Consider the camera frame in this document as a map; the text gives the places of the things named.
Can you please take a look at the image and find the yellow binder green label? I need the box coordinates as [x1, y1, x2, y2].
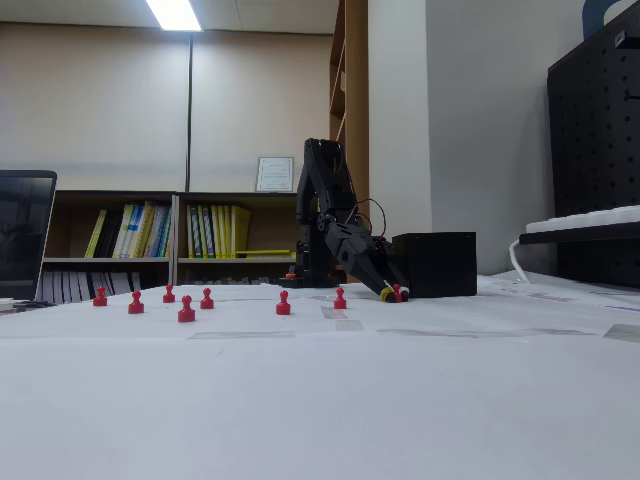
[186, 204, 201, 260]
[197, 204, 212, 260]

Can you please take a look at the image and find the white green book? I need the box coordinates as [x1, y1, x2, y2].
[147, 203, 174, 260]

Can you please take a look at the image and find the black wall conduit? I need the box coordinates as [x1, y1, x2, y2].
[185, 30, 195, 193]

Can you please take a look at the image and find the rectangular ceiling light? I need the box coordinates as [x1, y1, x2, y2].
[144, 0, 204, 33]

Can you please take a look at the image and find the white power cable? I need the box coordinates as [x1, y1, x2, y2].
[508, 238, 532, 284]

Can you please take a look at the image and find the white paper table cover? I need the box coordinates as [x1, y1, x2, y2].
[0, 272, 640, 480]

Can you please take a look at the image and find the black book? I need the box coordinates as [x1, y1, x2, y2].
[94, 209, 125, 260]

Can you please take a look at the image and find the black laptop screen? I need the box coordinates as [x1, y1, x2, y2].
[0, 169, 59, 303]

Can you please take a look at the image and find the blue white book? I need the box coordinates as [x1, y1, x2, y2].
[130, 201, 154, 260]

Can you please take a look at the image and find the framed white certificate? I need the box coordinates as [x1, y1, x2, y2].
[255, 156, 296, 193]

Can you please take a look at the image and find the white yellow paperback book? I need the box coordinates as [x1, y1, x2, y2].
[112, 203, 137, 260]

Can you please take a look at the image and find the black shelf rail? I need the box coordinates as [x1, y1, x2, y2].
[518, 222, 640, 247]

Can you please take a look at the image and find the black pegboard panel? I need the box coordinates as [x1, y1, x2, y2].
[546, 12, 640, 290]

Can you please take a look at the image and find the wide yellow binder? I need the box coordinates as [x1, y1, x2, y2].
[230, 204, 252, 260]

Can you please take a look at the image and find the tall wooden bookshelf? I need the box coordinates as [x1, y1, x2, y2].
[328, 0, 370, 285]

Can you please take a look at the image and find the blue rounded panel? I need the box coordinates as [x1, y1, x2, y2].
[582, 0, 621, 42]

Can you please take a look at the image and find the low wooden bookshelf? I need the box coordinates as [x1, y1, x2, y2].
[174, 191, 301, 287]
[42, 189, 179, 306]

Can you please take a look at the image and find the black open box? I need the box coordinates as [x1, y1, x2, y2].
[391, 231, 478, 299]

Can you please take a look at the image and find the white power strip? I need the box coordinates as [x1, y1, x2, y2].
[524, 204, 640, 235]

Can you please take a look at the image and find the thin yellow book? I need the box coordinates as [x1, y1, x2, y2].
[83, 209, 108, 260]

